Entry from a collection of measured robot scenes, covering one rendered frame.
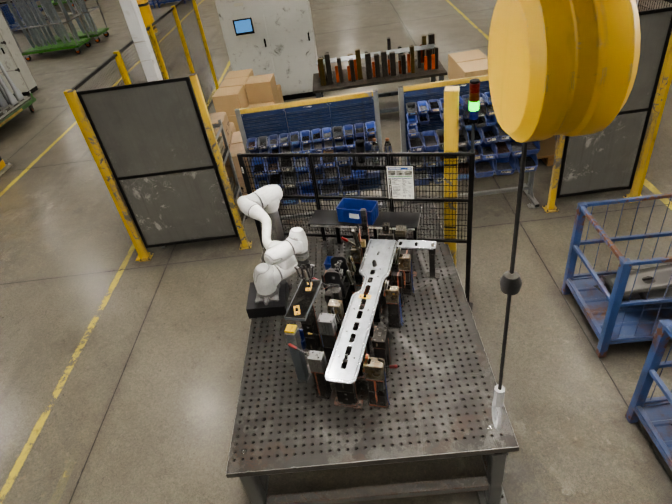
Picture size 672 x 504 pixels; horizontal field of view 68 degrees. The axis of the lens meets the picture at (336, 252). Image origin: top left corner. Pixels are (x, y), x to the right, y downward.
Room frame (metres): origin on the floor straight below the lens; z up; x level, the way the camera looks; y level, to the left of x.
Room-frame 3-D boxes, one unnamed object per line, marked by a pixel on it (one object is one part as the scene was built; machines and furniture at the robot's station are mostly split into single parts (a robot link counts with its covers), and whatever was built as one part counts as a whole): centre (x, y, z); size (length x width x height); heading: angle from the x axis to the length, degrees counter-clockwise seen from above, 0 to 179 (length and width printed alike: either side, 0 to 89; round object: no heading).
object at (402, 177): (3.41, -0.59, 1.30); 0.23 x 0.02 x 0.31; 70
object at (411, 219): (3.40, -0.27, 1.01); 0.90 x 0.22 x 0.03; 70
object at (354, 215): (3.41, -0.23, 1.09); 0.30 x 0.17 x 0.13; 62
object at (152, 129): (4.86, 1.63, 1.00); 1.34 x 0.14 x 2.00; 86
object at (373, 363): (1.87, -0.12, 0.88); 0.15 x 0.11 x 0.36; 70
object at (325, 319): (2.23, 0.13, 0.90); 0.13 x 0.10 x 0.41; 70
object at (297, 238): (2.48, 0.22, 1.54); 0.13 x 0.11 x 0.16; 126
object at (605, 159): (4.52, -2.91, 1.00); 1.04 x 0.14 x 2.00; 86
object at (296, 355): (2.14, 0.34, 0.92); 0.08 x 0.08 x 0.44; 70
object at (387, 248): (2.46, -0.14, 1.00); 1.38 x 0.22 x 0.02; 160
